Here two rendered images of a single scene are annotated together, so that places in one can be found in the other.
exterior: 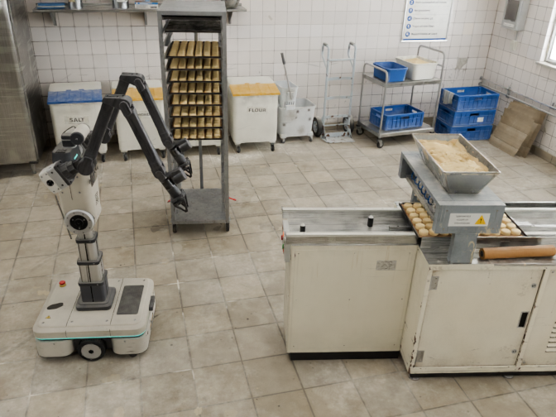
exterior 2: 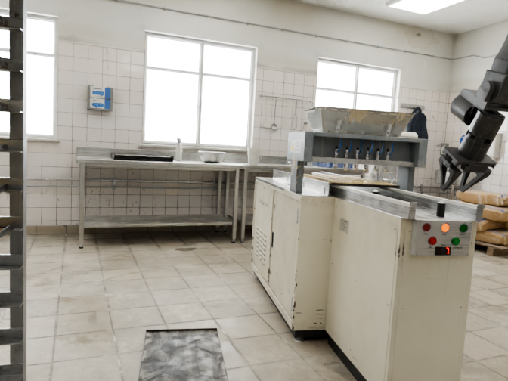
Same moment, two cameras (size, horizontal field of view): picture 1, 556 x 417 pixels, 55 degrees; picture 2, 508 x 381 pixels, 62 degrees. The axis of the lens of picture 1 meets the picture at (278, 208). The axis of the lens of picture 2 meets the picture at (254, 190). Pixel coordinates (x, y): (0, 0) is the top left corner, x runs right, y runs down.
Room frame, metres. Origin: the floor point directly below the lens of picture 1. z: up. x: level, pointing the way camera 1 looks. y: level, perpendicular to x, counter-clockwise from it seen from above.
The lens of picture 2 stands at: (3.56, 1.49, 1.08)
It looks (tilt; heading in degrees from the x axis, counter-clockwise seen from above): 6 degrees down; 263
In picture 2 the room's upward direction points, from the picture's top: 3 degrees clockwise
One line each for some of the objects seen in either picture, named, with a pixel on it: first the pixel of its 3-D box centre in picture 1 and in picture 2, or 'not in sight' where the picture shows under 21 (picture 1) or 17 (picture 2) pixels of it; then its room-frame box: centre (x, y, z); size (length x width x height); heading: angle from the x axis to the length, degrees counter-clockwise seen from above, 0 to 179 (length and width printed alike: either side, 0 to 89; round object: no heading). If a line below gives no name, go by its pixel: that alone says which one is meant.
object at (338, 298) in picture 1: (344, 286); (388, 286); (2.65, -0.42, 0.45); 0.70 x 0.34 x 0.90; 94
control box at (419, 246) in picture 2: (285, 240); (441, 237); (2.62, -0.05, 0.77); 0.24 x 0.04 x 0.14; 4
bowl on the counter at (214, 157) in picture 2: not in sight; (212, 157); (3.45, -3.51, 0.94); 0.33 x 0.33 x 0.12
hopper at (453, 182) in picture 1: (450, 163); (357, 123); (2.68, -0.92, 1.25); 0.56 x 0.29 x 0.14; 4
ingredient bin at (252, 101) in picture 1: (251, 114); not in sight; (6.19, 0.35, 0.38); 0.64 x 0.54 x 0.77; 13
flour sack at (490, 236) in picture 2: not in sight; (502, 235); (-0.11, -3.23, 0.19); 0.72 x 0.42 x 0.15; 20
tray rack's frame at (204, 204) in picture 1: (198, 119); not in sight; (4.26, 0.69, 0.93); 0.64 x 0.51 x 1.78; 7
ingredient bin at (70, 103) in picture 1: (79, 122); not in sight; (5.67, 2.23, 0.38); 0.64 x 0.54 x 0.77; 18
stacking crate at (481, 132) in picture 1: (462, 128); not in sight; (6.77, -2.40, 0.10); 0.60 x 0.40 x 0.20; 103
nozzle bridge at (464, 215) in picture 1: (443, 203); (353, 165); (2.68, -0.92, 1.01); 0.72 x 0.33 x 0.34; 4
